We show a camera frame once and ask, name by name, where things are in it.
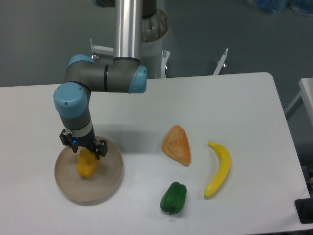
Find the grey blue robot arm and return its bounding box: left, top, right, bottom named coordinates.
left=53, top=0, right=157, bottom=160

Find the orange toy pastry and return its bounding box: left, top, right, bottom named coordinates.
left=161, top=125, right=191, bottom=166

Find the yellow toy banana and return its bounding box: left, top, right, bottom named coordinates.
left=203, top=141, right=231, bottom=199

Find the white stand leg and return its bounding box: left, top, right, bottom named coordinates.
left=89, top=38, right=113, bottom=60
left=213, top=48, right=229, bottom=75

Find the blue plastic bag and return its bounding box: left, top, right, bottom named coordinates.
left=247, top=0, right=313, bottom=17

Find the round beige plate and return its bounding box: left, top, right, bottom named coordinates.
left=54, top=136, right=123, bottom=205

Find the white side table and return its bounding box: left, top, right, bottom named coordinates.
left=284, top=78, right=313, bottom=123

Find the white right stand leg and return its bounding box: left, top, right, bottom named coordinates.
left=213, top=48, right=229, bottom=75

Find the green toy bell pepper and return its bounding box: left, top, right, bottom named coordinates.
left=160, top=182, right=187, bottom=215

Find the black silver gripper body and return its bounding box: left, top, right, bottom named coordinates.
left=66, top=126, right=95, bottom=148

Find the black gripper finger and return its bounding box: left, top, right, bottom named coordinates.
left=87, top=140, right=108, bottom=160
left=59, top=129, right=78, bottom=153

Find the white left stand leg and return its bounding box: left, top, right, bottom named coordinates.
left=89, top=38, right=113, bottom=60

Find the yellow toy bell pepper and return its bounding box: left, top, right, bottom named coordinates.
left=77, top=148, right=98, bottom=178

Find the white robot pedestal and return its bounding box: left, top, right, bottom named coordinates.
left=140, top=8, right=170, bottom=79

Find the black device at edge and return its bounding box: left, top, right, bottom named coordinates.
left=294, top=198, right=313, bottom=224

